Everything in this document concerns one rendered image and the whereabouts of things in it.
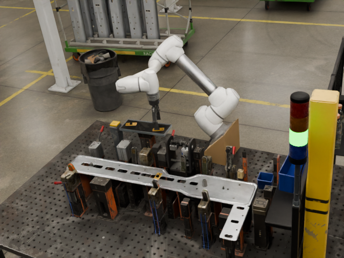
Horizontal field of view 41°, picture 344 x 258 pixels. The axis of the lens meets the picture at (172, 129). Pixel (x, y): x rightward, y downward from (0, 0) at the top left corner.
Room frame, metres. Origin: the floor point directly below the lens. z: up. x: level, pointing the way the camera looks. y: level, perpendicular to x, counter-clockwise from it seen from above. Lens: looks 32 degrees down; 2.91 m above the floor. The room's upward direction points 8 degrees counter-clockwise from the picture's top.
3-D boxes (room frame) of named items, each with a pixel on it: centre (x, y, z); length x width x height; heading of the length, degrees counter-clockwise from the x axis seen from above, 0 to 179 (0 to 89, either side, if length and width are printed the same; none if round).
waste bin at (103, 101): (5.49, 0.81, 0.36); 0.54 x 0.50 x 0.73; 148
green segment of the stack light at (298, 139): (1.44, -0.48, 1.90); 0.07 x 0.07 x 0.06
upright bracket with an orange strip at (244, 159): (2.35, -0.43, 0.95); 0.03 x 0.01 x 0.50; 63
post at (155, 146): (2.71, 0.13, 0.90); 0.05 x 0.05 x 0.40; 63
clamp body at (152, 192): (2.29, 0.17, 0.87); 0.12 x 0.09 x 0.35; 153
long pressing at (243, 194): (2.48, 0.16, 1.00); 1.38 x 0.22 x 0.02; 63
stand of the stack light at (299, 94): (1.44, -0.48, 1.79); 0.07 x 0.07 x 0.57
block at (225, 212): (2.06, -0.25, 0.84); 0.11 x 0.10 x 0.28; 153
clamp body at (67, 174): (2.58, 0.75, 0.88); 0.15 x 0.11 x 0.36; 153
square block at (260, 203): (2.02, -0.46, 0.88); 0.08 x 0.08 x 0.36; 63
